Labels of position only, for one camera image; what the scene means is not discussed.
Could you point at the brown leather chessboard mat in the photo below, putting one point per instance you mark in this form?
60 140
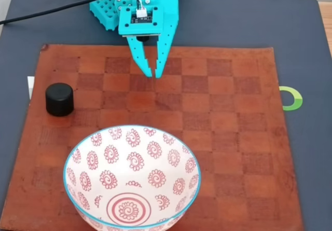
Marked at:
233 137

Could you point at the black cylinder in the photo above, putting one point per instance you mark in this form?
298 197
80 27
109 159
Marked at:
59 98

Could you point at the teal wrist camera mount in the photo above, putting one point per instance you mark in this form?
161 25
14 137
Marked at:
141 23

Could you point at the white bowl red flower pattern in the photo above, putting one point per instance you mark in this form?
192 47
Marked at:
129 176

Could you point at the white paper piece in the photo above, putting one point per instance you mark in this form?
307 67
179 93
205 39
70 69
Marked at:
30 85

